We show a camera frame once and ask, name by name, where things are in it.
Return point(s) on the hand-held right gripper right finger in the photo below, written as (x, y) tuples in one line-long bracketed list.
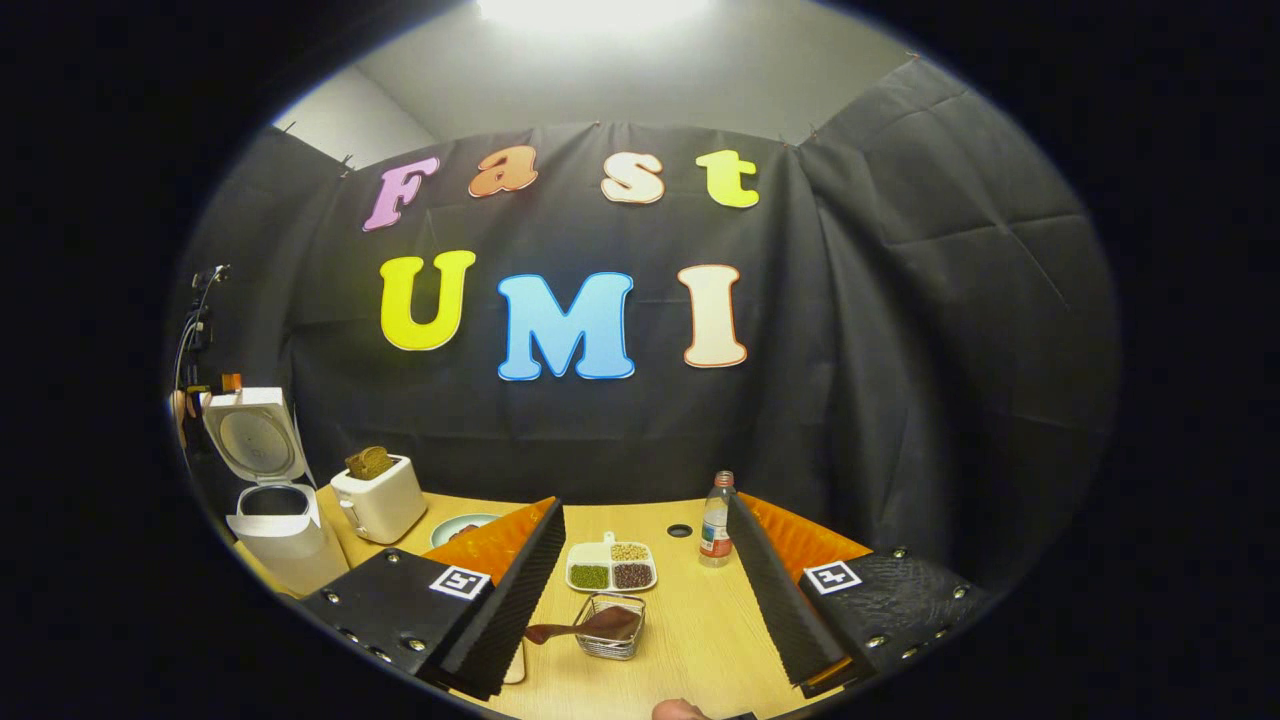
[(780, 610)]

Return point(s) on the heap of yellow soybeans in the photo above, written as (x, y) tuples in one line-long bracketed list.
[(629, 552)]

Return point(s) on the brown wooden spoon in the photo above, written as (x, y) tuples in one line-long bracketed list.
[(610, 622)]

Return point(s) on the heap of red beans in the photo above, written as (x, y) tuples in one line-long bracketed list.
[(632, 576)]

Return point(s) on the brown toast slice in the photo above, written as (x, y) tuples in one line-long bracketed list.
[(370, 463)]

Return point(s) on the white divided dish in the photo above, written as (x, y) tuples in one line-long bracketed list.
[(588, 552)]

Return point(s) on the red meat piece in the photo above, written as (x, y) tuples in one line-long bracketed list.
[(463, 531)]

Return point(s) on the white rice cooker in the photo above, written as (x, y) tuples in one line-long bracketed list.
[(290, 550)]

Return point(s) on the heap of green beans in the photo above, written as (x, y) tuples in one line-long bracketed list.
[(589, 577)]

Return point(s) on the clear plastic container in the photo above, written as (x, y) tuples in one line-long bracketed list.
[(515, 665)]

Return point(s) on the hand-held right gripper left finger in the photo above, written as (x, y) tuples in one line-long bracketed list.
[(520, 610)]

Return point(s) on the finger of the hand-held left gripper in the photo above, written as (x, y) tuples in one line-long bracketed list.
[(231, 383)]

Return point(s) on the clear plastic bottle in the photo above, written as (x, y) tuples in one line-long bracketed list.
[(716, 530)]

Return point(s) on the white toaster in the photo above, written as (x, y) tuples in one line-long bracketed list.
[(385, 505)]

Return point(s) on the light green plate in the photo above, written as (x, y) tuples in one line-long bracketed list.
[(485, 522)]

